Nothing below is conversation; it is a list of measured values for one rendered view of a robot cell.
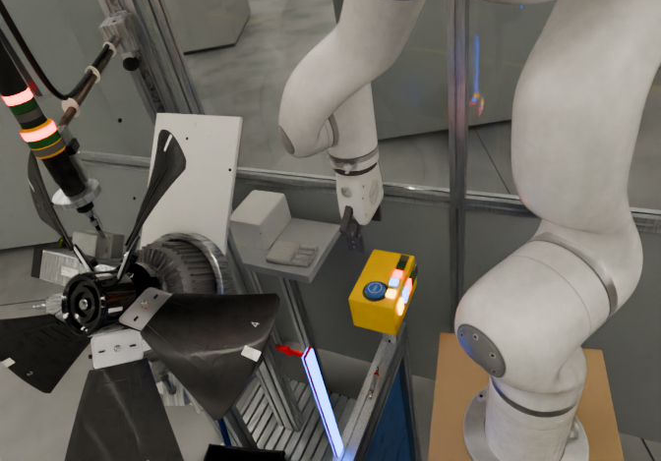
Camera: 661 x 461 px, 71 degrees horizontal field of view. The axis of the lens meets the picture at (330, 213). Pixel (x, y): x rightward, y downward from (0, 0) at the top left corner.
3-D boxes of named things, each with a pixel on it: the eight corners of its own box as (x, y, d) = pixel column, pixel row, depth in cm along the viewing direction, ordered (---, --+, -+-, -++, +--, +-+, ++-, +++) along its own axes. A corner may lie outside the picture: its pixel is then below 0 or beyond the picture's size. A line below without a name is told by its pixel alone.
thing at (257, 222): (253, 212, 165) (245, 187, 158) (293, 218, 158) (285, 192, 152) (226, 244, 153) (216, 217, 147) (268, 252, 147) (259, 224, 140)
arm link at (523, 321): (602, 378, 63) (646, 256, 48) (510, 470, 57) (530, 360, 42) (525, 324, 72) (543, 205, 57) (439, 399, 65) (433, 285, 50)
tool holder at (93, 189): (66, 184, 77) (33, 132, 71) (108, 174, 78) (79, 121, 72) (49, 215, 70) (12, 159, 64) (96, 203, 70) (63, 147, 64)
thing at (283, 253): (276, 245, 149) (275, 239, 147) (320, 250, 143) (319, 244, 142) (266, 262, 143) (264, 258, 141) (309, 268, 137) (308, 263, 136)
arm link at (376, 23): (328, 23, 44) (296, 176, 71) (452, -22, 49) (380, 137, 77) (279, -40, 46) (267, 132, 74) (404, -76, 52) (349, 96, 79)
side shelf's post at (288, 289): (320, 383, 204) (274, 242, 154) (329, 386, 202) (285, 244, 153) (316, 391, 201) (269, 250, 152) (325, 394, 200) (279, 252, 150)
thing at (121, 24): (119, 47, 124) (104, 14, 119) (145, 41, 124) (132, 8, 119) (112, 59, 116) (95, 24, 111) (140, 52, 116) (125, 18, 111)
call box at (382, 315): (378, 279, 114) (373, 247, 108) (418, 287, 110) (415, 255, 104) (354, 330, 103) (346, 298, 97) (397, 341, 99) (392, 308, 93)
